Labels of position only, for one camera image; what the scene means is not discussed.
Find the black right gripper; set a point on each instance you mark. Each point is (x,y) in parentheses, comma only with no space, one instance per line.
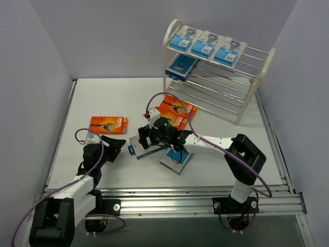
(147,137)

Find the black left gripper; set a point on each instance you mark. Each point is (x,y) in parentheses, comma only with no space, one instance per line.
(110,150)

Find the clear Gillette blister pack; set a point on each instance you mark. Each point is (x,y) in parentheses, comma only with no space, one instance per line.
(206,44)
(184,38)

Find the white Gillette Skinguard razor pack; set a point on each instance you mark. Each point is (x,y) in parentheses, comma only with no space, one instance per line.
(229,52)

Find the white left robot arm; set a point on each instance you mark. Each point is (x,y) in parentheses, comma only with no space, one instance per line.
(56,217)

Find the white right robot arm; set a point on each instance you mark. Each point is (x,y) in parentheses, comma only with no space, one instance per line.
(243,157)

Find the cream metal-rod shelf rack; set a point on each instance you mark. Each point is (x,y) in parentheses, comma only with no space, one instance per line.
(217,89)

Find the orange Gillette Fusion5 box left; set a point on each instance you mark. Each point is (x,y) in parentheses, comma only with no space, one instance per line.
(108,124)

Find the orange gillette fusion5 box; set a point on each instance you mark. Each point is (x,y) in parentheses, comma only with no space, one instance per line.
(108,124)
(182,105)
(175,114)

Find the orange Gillette Fusion5 box middle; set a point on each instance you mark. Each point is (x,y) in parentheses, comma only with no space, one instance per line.
(175,114)

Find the orange Gillette Fusion5 box right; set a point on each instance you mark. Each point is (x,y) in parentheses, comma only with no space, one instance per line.
(182,105)

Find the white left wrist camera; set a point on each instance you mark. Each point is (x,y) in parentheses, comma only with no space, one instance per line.
(91,138)

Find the aluminium mounting rail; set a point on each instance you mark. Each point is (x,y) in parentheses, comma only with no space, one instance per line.
(186,202)

